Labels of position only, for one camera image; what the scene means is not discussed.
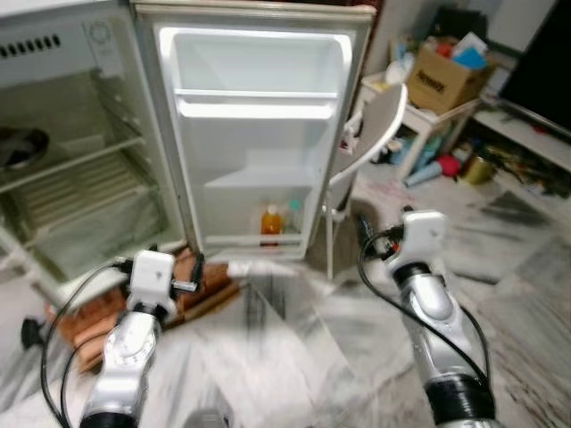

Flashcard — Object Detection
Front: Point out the orange juice bottle white cap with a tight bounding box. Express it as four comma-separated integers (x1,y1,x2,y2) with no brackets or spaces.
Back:
261,204,283,248

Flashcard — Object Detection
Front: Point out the brown brick fridge base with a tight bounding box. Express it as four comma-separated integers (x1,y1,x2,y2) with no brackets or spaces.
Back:
45,250,242,371

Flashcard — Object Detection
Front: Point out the white fridge door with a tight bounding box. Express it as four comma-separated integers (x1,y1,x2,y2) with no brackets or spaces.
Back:
132,0,377,261

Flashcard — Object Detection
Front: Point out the white mini fridge body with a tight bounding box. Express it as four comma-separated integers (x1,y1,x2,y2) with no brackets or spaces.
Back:
0,0,188,309

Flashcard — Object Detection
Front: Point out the light blue bottle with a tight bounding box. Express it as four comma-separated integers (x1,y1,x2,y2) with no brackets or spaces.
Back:
403,160,443,188

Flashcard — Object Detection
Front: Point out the green cap bottle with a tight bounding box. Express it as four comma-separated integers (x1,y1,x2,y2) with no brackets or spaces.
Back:
284,201,302,237

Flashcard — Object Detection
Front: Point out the red cup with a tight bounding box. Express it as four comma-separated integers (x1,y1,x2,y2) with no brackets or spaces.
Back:
437,153,461,177

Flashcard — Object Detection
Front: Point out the white plastic chair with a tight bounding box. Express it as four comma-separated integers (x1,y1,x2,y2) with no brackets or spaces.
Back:
323,83,410,279

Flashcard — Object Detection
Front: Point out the gold metal pot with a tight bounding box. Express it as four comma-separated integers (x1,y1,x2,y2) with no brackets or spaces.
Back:
462,156,496,185

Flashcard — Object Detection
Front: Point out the white side table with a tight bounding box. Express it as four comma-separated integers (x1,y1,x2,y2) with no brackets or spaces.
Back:
361,71,478,179

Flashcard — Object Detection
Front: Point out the brown cardboard box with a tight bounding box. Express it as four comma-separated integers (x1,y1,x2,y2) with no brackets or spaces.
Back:
406,45,496,115

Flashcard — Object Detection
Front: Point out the white low television stand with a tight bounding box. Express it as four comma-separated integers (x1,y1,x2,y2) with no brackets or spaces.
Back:
471,107,571,172

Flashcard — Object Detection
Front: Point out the blue packet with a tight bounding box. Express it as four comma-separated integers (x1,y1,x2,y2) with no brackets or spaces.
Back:
453,45,490,70

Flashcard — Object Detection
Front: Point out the dark bowl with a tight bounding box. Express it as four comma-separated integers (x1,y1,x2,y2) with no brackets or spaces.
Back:
0,128,51,170

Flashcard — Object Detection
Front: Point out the black television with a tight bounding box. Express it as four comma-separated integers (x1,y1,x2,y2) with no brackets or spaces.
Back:
498,0,571,135

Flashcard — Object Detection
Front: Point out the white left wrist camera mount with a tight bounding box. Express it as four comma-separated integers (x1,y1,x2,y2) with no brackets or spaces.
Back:
128,251,178,313

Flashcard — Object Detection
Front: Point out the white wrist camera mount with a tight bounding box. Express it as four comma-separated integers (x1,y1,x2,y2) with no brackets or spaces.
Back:
128,251,178,313
384,210,449,273

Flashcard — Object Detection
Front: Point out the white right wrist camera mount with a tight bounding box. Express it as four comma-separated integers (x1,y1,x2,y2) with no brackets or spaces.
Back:
384,210,449,273

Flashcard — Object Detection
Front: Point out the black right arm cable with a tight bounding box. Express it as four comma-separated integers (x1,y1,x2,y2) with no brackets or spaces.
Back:
357,227,492,384

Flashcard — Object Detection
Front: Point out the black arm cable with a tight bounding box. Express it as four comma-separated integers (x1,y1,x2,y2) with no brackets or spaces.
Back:
40,259,135,428
357,227,492,384

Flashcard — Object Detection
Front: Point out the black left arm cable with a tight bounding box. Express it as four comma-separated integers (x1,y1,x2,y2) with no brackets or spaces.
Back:
40,259,135,428

